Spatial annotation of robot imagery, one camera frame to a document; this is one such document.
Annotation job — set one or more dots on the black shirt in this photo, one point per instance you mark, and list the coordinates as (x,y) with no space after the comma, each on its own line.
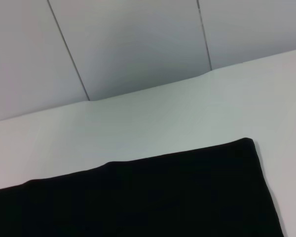
(138,202)

